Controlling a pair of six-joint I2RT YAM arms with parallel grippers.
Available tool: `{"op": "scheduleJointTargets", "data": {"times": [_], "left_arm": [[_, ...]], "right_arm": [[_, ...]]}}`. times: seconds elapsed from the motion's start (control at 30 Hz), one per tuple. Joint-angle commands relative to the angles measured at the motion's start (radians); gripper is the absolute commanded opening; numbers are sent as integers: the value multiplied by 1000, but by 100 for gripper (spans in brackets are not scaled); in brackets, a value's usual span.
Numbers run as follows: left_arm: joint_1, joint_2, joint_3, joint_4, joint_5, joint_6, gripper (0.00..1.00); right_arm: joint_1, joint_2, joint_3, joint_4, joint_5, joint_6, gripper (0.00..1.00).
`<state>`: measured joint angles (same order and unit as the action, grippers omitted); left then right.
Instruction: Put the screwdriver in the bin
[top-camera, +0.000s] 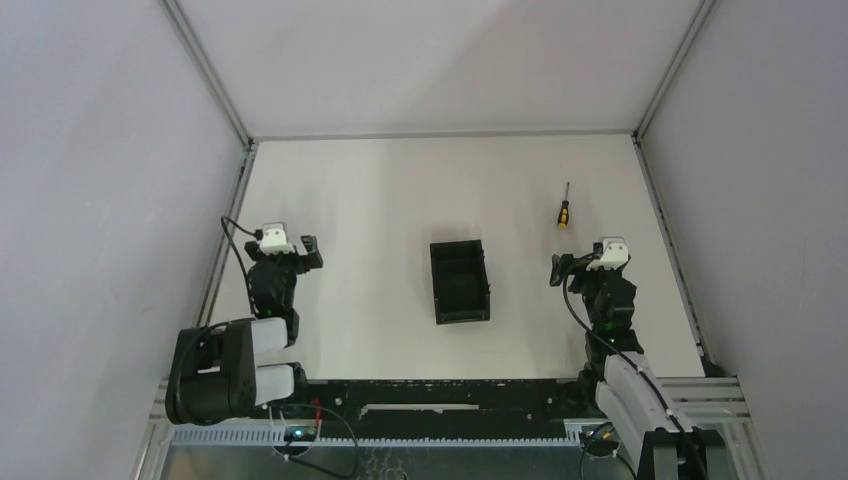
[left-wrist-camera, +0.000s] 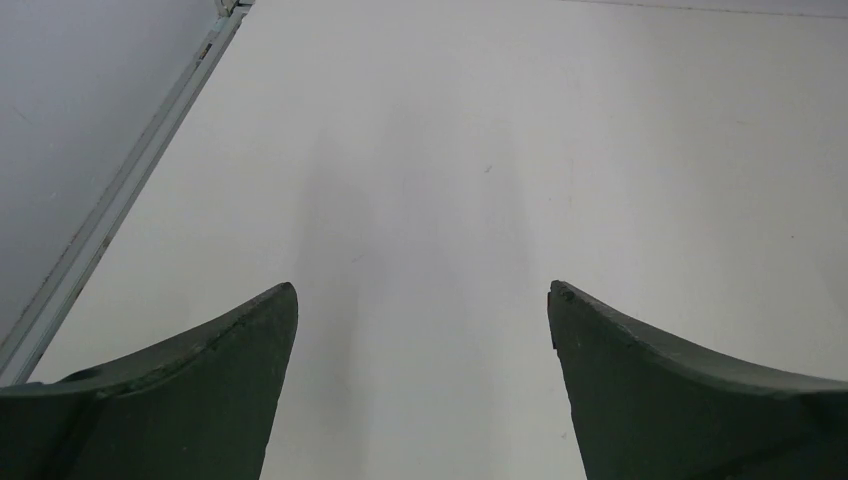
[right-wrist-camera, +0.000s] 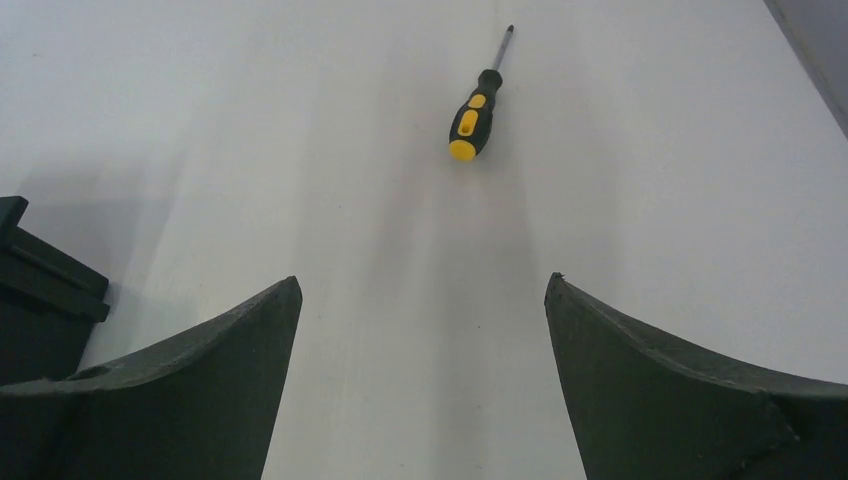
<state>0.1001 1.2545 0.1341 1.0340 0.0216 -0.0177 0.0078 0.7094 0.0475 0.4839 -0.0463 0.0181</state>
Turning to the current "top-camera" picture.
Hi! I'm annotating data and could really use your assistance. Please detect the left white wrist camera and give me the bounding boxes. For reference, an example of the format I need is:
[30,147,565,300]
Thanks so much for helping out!
[259,222,296,255]

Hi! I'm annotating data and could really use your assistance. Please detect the black plastic bin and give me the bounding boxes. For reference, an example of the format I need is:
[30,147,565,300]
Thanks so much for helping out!
[429,239,491,325]

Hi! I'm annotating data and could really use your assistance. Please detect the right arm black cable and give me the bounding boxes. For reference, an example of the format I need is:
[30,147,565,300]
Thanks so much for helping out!
[561,251,709,480]

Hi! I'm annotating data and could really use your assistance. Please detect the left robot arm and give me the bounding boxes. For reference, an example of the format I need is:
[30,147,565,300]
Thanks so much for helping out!
[165,235,323,426]

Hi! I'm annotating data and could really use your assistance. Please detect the right aluminium frame rail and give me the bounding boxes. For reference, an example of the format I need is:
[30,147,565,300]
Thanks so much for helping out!
[631,134,772,479]

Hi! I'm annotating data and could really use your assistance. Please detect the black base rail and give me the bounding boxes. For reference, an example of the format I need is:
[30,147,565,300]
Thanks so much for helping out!
[287,379,603,434]

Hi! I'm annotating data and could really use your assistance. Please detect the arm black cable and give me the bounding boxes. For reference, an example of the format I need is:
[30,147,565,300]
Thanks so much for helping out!
[220,216,265,316]
[561,251,709,480]

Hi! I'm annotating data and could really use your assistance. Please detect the right controller board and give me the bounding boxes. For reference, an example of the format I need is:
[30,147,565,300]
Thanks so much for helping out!
[581,426,619,458]

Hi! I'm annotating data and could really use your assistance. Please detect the left aluminium frame rail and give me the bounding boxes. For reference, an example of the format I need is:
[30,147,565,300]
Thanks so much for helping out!
[135,142,258,480]

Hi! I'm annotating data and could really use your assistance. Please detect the aluminium frame rail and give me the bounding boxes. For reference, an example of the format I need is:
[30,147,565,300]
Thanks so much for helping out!
[135,142,258,480]
[631,134,772,479]
[251,129,634,144]

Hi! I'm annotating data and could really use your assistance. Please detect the controller board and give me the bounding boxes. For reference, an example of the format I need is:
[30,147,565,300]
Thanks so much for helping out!
[284,427,317,443]
[581,426,619,458]

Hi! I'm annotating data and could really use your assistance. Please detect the back aluminium frame rail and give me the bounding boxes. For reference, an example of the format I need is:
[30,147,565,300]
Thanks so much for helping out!
[251,129,634,144]

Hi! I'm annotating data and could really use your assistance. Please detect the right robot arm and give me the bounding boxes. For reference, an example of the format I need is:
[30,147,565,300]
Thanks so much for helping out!
[549,237,731,479]

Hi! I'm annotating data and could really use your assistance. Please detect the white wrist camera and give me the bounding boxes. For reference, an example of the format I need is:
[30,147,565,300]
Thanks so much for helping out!
[586,237,631,271]
[259,222,296,255]

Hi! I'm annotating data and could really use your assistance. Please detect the left controller board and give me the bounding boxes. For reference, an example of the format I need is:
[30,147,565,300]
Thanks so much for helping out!
[284,427,317,443]

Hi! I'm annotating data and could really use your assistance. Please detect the yellow black screwdriver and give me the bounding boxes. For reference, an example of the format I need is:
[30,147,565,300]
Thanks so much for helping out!
[557,182,570,228]

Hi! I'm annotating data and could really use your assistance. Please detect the white cable duct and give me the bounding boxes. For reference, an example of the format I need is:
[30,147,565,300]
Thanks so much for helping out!
[171,423,581,448]

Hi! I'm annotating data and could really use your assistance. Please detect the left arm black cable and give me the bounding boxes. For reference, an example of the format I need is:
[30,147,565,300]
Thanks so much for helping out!
[220,216,265,316]

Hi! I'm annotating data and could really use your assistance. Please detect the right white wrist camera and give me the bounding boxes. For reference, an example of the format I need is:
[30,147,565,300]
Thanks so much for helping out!
[586,237,631,271]

